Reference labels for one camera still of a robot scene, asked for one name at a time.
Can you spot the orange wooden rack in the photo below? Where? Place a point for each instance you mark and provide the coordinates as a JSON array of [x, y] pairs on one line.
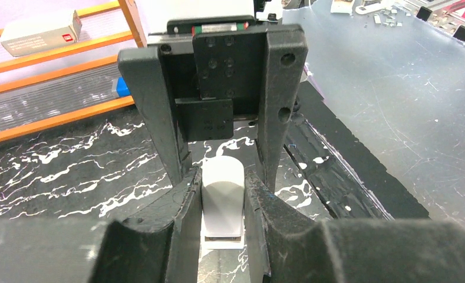
[[135, 32]]

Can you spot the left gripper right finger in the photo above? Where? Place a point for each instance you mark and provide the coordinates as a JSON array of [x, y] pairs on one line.
[[286, 246]]

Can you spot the blue item on rack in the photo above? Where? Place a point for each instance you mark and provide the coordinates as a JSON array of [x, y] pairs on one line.
[[119, 88]]

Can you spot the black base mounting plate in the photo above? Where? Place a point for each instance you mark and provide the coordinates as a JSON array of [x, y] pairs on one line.
[[348, 179]]

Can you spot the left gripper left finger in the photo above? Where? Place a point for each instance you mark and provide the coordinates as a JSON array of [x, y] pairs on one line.
[[159, 243]]

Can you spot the small white stapler remover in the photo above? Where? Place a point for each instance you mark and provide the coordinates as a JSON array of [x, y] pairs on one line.
[[223, 199]]

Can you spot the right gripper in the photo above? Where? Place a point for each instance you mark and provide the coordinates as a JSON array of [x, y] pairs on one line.
[[193, 86]]

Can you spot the white box on rack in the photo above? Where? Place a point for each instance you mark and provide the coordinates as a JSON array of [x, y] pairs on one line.
[[41, 32]]

